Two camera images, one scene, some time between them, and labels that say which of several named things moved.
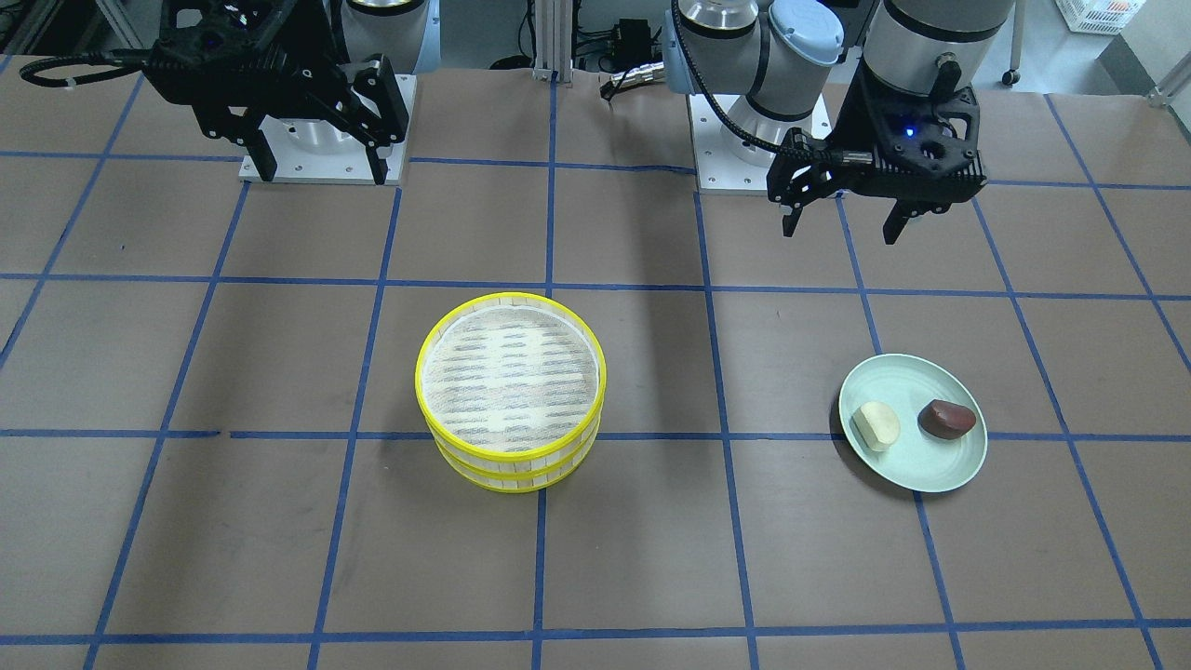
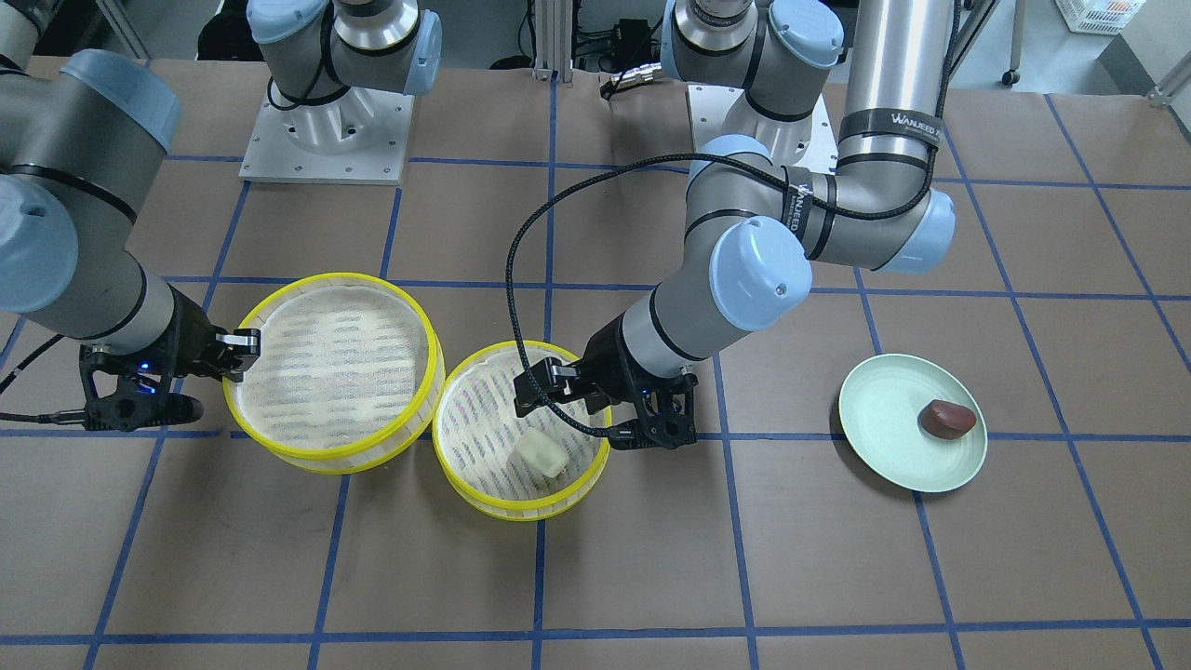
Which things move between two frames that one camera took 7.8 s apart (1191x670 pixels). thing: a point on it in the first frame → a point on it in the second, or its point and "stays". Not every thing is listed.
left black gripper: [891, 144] → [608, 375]
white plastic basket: [1100, 16] stays
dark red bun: [944, 420] stays
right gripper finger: [259, 147] → [246, 344]
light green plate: [916, 461] stays
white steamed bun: [876, 424] → [541, 451]
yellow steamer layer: [511, 382] → [351, 377]
